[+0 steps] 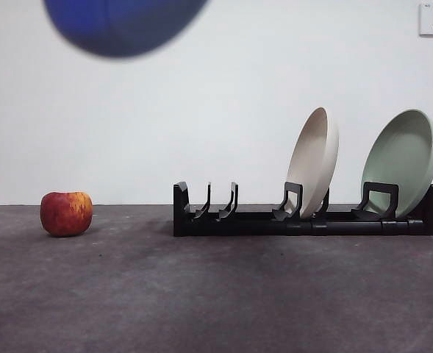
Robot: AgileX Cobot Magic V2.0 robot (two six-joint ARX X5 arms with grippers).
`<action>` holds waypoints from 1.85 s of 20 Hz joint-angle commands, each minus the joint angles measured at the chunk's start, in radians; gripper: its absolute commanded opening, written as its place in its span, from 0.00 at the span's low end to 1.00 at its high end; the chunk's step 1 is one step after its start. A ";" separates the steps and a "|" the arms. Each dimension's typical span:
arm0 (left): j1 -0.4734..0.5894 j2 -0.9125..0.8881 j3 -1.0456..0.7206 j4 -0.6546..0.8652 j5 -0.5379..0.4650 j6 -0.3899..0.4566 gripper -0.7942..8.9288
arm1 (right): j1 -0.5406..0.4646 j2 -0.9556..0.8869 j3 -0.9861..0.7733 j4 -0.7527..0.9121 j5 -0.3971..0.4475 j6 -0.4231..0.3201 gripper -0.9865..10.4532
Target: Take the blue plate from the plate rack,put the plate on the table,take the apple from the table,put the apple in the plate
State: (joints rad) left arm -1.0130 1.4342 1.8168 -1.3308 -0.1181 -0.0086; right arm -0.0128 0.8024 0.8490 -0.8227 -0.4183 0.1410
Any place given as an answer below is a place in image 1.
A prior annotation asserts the beige plate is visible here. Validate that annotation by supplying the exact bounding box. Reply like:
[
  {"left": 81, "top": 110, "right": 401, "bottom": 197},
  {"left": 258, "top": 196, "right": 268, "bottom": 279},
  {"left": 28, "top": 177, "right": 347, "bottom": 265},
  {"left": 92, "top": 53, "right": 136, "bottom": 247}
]
[{"left": 286, "top": 107, "right": 340, "bottom": 219}]

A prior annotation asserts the black plate rack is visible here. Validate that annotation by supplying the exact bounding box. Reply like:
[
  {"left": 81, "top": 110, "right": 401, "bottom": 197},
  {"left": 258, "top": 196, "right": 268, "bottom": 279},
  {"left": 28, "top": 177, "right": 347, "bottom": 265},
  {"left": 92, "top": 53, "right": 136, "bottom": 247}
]
[{"left": 173, "top": 181, "right": 433, "bottom": 238}]

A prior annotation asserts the red apple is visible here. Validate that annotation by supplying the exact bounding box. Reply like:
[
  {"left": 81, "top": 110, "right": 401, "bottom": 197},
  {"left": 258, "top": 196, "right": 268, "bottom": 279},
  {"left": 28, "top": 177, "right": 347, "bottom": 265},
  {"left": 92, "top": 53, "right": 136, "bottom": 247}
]
[{"left": 40, "top": 190, "right": 93, "bottom": 238}]

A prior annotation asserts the blue plate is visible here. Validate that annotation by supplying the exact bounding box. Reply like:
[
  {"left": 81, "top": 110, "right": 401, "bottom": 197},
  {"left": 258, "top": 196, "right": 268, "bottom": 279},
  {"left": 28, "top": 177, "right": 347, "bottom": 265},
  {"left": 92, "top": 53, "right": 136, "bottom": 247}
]
[{"left": 43, "top": 0, "right": 210, "bottom": 59}]

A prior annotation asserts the green plate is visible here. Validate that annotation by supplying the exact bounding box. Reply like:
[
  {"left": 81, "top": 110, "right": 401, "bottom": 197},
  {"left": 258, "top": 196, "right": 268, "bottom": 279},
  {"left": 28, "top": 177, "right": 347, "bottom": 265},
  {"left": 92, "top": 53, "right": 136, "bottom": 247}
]
[{"left": 361, "top": 109, "right": 433, "bottom": 221}]

